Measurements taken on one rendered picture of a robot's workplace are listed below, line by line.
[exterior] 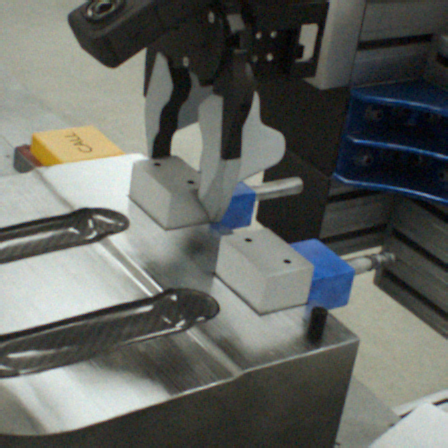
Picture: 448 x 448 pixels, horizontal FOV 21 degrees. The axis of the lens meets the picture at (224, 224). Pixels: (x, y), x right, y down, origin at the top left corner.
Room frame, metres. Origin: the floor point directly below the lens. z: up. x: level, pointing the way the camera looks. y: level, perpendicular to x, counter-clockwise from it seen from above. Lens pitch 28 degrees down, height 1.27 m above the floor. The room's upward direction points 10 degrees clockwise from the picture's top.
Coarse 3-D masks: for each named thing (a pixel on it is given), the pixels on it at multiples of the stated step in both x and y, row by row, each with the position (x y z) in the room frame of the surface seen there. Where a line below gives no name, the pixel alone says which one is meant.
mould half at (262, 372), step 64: (0, 192) 0.71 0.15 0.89; (64, 192) 0.72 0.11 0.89; (128, 192) 0.74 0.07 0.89; (64, 256) 0.65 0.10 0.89; (128, 256) 0.65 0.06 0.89; (192, 256) 0.67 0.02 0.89; (0, 320) 0.57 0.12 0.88; (256, 320) 0.60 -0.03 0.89; (0, 384) 0.51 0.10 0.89; (64, 384) 0.52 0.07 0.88; (128, 384) 0.53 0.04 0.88; (192, 384) 0.53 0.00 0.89; (256, 384) 0.56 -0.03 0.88; (320, 384) 0.59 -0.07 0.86
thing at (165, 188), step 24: (144, 168) 0.73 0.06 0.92; (168, 168) 0.73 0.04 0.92; (192, 168) 0.74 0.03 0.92; (144, 192) 0.72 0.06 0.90; (168, 192) 0.70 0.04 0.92; (192, 192) 0.71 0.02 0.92; (240, 192) 0.74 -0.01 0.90; (264, 192) 0.77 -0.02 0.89; (288, 192) 0.78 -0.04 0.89; (168, 216) 0.70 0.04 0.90; (192, 216) 0.71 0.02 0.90; (240, 216) 0.74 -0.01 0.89
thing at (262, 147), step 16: (256, 96) 0.72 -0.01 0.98; (208, 112) 0.71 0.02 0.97; (256, 112) 0.72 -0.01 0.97; (208, 128) 0.70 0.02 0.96; (256, 128) 0.72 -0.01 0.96; (208, 144) 0.70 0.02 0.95; (256, 144) 0.72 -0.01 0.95; (272, 144) 0.73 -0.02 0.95; (208, 160) 0.70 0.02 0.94; (224, 160) 0.69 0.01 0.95; (240, 160) 0.70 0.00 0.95; (256, 160) 0.72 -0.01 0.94; (272, 160) 0.72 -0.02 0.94; (208, 176) 0.70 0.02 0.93; (224, 176) 0.69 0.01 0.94; (240, 176) 0.71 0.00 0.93; (208, 192) 0.70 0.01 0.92; (224, 192) 0.69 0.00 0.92; (208, 208) 0.70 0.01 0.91; (224, 208) 0.70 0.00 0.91
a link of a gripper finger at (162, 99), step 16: (160, 64) 0.75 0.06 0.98; (160, 80) 0.75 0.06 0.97; (176, 80) 0.74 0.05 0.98; (192, 80) 0.76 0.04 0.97; (160, 96) 0.75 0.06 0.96; (176, 96) 0.74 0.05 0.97; (192, 96) 0.77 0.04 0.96; (208, 96) 0.78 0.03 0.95; (160, 112) 0.75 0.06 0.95; (176, 112) 0.75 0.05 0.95; (192, 112) 0.78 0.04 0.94; (160, 128) 0.75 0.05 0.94; (176, 128) 0.76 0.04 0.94; (160, 144) 0.75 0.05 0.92
